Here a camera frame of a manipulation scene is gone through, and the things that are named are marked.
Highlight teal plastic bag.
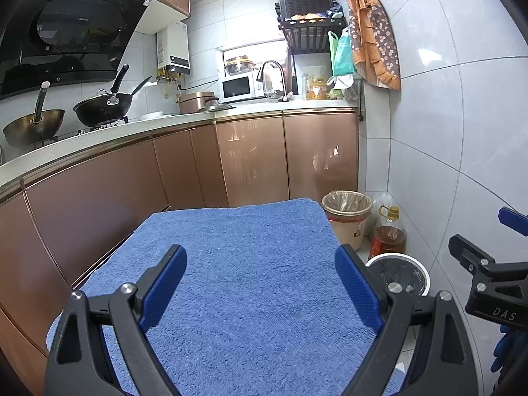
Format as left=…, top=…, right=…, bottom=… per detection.
left=328, top=29, right=356, bottom=77

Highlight white bin with black liner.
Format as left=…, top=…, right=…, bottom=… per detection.
left=365, top=253, right=430, bottom=298

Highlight brass wok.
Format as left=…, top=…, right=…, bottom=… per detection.
left=3, top=82, right=67, bottom=149

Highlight beige bin with bag liner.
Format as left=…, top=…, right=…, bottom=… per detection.
left=322, top=190, right=372, bottom=250

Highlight brown kitchen base cabinet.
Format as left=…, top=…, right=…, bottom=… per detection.
left=0, top=107, right=359, bottom=384

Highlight person's right hand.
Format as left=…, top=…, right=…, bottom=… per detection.
left=491, top=325, right=521, bottom=375

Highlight gas stove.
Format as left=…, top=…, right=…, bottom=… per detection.
left=41, top=117, right=129, bottom=143

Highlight pot lid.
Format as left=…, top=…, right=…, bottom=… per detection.
left=199, top=98, right=237, bottom=113

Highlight black wok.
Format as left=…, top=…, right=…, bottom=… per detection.
left=73, top=64, right=152, bottom=126

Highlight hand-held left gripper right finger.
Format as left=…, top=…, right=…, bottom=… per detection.
left=334, top=244, right=479, bottom=396

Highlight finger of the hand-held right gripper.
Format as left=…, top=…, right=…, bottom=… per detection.
left=498, top=207, right=528, bottom=237
left=449, top=234, right=496, bottom=274

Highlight food bags on counter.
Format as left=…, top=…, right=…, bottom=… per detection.
left=303, top=72, right=359, bottom=100

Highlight metal faucet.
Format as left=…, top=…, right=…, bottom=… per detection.
left=256, top=60, right=288, bottom=97

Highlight cooking oil bottle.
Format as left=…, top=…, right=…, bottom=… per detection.
left=368, top=205, right=407, bottom=260

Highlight white water heater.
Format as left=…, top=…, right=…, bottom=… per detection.
left=156, top=22, right=190, bottom=76

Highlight black dish rack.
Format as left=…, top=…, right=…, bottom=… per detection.
left=271, top=0, right=347, bottom=54

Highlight black range hood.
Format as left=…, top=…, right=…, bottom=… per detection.
left=0, top=0, right=159, bottom=100

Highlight orange floral apron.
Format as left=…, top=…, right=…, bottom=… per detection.
left=343, top=0, right=402, bottom=91

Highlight glass pot with gold rim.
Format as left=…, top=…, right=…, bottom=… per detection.
left=225, top=55, right=256, bottom=77

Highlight blue towel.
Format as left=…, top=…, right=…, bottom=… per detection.
left=46, top=198, right=407, bottom=396

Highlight white microwave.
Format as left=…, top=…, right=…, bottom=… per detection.
left=218, top=73, right=265, bottom=103

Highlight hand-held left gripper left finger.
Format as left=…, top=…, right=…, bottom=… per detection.
left=43, top=244, right=188, bottom=396

